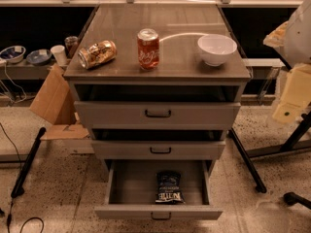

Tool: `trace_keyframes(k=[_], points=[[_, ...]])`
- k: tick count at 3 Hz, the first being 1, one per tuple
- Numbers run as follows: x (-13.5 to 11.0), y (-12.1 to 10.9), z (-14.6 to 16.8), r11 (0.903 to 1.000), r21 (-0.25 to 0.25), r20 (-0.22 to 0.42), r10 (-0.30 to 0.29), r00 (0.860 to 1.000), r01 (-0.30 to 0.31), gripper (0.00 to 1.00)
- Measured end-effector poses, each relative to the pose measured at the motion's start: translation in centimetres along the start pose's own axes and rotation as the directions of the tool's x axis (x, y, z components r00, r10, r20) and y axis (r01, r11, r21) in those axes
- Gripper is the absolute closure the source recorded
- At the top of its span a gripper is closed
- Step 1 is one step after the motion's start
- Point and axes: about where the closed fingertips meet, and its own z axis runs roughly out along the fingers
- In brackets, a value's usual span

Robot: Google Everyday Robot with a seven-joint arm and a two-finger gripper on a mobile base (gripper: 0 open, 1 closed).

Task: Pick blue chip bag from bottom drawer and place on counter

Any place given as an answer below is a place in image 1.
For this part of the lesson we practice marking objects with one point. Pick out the blue chip bag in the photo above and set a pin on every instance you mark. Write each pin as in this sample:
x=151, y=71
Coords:
x=168, y=188

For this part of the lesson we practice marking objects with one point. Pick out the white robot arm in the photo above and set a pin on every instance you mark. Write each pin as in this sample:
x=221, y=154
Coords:
x=292, y=40

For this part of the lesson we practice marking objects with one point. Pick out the grey drawer cabinet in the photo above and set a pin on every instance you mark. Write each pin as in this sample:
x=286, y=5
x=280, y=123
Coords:
x=180, y=75

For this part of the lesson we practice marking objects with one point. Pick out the top grey drawer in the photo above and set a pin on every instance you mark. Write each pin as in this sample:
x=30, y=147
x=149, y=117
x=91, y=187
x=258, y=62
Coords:
x=157, y=115

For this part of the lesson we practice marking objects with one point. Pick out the grey drawer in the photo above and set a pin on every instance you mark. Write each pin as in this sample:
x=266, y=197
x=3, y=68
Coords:
x=157, y=115
x=162, y=150
x=133, y=186

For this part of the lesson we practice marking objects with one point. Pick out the middle grey drawer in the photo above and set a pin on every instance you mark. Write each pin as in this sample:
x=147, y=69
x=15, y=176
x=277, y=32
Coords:
x=162, y=150

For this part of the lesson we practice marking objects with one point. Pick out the bottom grey drawer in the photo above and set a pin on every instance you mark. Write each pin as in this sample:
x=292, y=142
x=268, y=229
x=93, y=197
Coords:
x=133, y=186

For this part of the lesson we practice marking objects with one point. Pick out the red soda can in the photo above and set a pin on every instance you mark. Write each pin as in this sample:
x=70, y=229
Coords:
x=148, y=48

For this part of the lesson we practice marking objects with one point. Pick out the white bowl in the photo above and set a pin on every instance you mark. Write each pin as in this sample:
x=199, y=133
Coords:
x=215, y=49

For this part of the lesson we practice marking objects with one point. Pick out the cardboard box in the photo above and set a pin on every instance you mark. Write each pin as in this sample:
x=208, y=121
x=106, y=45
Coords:
x=54, y=104

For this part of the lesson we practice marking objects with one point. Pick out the brown glass jar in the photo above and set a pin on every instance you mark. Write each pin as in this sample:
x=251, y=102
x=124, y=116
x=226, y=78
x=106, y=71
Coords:
x=71, y=43

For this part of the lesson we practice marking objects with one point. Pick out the white paper cup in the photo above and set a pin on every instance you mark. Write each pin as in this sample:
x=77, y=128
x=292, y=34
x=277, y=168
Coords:
x=59, y=54

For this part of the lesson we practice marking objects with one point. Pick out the blue bowl right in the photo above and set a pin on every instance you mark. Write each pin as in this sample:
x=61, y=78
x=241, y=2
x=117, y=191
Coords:
x=39, y=57

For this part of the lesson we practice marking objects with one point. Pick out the blue bowl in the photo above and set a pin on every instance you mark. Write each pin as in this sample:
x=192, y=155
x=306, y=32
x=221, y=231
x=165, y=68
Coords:
x=13, y=54
x=39, y=57

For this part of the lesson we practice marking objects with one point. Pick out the blue bowl left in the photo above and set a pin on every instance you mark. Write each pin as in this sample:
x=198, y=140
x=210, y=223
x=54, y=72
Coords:
x=13, y=54

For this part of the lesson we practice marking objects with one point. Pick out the black pole left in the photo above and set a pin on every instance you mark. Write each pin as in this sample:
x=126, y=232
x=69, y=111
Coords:
x=18, y=188

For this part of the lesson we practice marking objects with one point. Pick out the black caster foot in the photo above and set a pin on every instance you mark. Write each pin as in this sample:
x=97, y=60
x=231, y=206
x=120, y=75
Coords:
x=292, y=198

